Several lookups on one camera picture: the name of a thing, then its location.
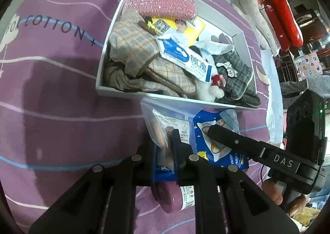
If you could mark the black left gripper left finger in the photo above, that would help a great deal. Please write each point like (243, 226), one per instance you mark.
(102, 200)

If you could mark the white plush dog toy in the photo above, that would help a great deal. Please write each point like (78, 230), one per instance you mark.
(213, 90)

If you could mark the blue cartoon packet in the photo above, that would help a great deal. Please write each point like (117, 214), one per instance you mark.
(216, 153)

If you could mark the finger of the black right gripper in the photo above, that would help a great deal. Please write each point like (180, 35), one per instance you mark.
(244, 145)

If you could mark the colourful patterned box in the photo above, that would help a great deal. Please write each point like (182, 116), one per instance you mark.
(308, 65)

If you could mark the clear bag of socks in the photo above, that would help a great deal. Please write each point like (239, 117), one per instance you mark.
(162, 116)

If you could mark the dark green plaid cloth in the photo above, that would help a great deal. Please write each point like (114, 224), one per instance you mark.
(239, 80)

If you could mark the blue white bandage packet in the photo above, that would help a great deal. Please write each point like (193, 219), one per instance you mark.
(184, 57)

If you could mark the person's right hand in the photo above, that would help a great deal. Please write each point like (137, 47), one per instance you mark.
(271, 189)

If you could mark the beige plaid cloth bag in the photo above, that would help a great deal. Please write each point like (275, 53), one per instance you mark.
(135, 64)

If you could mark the yellow and blue packet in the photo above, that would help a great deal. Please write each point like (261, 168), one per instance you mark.
(186, 32)

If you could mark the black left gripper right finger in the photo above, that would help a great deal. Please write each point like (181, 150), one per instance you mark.
(226, 199)

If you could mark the clear plastic wrap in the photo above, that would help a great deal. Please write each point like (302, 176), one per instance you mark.
(274, 114)

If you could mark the white cardboard box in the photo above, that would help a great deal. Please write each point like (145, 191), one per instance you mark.
(219, 36)

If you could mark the folded white quilt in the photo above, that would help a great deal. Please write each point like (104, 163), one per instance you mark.
(260, 22)

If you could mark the pink glitter pouch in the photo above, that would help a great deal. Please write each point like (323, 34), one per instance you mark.
(175, 9)

